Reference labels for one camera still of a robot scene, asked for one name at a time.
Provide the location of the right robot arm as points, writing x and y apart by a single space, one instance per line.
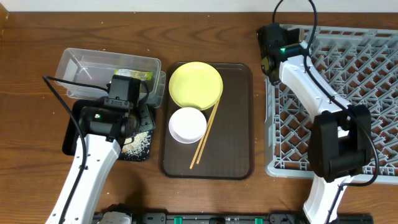
340 143

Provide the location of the rice pile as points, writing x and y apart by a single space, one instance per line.
137 147

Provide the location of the grey plastic dishwasher rack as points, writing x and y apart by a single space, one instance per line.
361 66

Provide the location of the green snack wrapper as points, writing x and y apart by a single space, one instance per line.
134 74

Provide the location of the dark brown serving tray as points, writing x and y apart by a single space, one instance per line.
228 151

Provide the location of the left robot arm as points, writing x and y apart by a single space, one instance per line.
95 136

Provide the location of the yellow round plate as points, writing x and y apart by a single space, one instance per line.
196 84

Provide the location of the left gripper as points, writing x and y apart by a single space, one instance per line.
145 116

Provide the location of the white bowl with rice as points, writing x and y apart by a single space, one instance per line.
187 125

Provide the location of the wooden chopstick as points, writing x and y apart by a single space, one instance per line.
210 122
196 152

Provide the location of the black plastic tray bin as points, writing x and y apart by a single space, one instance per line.
71 135

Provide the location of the clear plastic bin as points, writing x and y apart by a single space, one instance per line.
94 67

